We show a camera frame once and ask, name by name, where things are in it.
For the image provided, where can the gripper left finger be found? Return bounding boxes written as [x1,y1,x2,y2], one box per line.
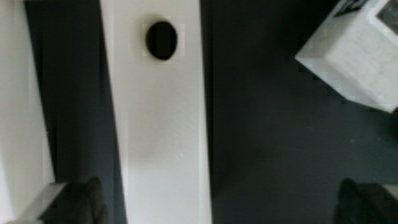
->
[16,178,109,224]

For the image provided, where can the white chair back frame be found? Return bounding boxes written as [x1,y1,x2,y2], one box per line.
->
[0,0,212,224]

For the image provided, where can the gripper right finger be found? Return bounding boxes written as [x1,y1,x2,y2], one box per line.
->
[333,179,398,224]

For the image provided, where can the white chair seat part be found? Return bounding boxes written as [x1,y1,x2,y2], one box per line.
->
[295,0,398,113]

